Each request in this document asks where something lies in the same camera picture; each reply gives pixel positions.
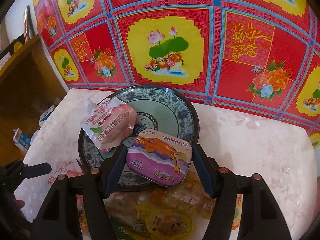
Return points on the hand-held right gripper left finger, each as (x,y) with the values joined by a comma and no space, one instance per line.
(116,172)

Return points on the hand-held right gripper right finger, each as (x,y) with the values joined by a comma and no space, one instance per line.
(203,173)

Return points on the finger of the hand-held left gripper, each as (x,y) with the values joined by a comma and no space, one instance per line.
(37,168)

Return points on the pink jelly pouch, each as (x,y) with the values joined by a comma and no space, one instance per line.
(62,171)
(110,125)

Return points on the purple mint tin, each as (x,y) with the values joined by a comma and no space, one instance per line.
(155,160)

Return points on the blue patterned ceramic plate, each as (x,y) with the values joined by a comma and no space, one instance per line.
(165,110)

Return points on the person's left hand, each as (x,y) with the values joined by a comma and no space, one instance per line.
(19,204)

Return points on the clear orange snack packet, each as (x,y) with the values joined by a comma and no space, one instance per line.
(195,202)

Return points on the blue striped small box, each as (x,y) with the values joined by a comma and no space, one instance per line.
(22,140)

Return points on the white and blue box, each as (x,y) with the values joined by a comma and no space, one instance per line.
(47,116)

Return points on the yellow snack packet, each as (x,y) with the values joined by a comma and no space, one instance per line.
(165,222)

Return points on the wooden cabinet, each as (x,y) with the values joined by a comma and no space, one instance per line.
(25,80)

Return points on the red floral printed cloth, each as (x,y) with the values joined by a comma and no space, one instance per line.
(200,55)

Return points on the dark upright board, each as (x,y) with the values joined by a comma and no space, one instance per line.
(26,23)

